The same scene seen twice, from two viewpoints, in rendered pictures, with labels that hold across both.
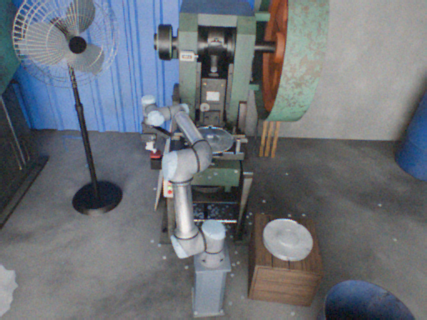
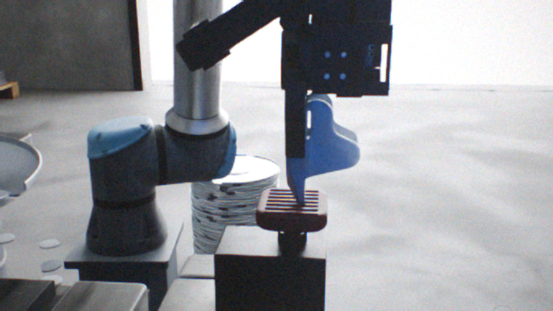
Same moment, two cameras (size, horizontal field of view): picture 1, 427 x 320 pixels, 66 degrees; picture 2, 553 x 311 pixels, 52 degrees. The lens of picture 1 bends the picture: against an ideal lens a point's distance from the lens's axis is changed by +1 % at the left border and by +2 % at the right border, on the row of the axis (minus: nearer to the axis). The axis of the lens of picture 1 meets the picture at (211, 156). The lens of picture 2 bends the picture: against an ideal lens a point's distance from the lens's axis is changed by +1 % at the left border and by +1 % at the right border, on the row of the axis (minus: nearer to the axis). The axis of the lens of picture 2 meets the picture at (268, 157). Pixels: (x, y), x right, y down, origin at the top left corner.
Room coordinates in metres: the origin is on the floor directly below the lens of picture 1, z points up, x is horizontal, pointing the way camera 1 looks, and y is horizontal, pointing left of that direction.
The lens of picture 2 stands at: (2.04, 0.39, 0.93)
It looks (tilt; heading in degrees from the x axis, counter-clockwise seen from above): 17 degrees down; 189
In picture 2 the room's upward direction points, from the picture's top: straight up
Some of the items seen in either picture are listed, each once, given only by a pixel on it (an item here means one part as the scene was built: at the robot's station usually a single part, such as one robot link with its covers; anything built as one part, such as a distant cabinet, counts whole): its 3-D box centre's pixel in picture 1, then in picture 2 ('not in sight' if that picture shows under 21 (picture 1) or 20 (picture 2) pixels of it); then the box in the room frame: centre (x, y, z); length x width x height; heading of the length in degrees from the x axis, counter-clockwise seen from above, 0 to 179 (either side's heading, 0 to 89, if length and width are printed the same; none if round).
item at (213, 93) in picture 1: (212, 97); not in sight; (1.80, 0.02, 1.03); 0.17 x 0.15 x 0.30; 4
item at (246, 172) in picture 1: (243, 157); not in sight; (1.99, -0.24, 0.45); 0.92 x 0.12 x 0.90; 4
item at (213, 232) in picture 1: (212, 235); (125, 155); (1.09, -0.03, 0.62); 0.13 x 0.12 x 0.14; 117
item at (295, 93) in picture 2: not in sight; (296, 99); (1.61, 0.34, 0.84); 0.05 x 0.02 x 0.09; 4
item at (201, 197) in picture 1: (206, 182); not in sight; (1.85, 0.02, 0.31); 0.43 x 0.42 x 0.01; 94
